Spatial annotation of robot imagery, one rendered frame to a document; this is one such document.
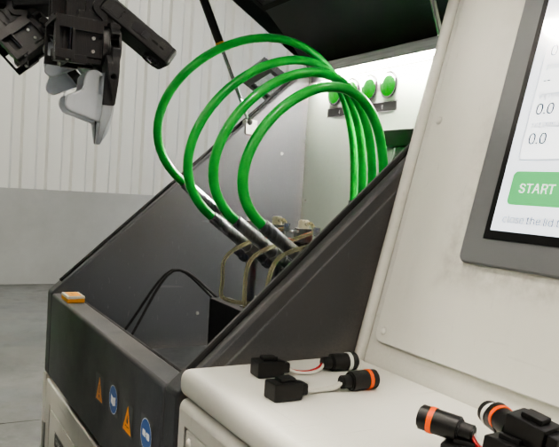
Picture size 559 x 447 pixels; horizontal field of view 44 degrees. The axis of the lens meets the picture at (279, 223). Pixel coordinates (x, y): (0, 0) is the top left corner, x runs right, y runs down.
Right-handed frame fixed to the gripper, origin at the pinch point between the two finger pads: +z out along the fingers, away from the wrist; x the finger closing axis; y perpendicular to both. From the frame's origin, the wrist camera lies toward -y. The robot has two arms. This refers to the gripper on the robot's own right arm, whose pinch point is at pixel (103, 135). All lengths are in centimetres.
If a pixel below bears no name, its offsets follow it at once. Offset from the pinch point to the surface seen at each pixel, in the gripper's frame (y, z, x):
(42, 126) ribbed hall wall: -111, -44, -663
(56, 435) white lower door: -3, 52, -33
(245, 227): -19.0, 11.2, 5.0
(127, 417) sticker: -2.9, 35.5, 7.1
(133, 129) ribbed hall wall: -207, -50, -658
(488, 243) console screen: -28, 10, 41
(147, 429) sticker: -2.9, 34.4, 14.9
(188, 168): -13.4, 3.5, -3.2
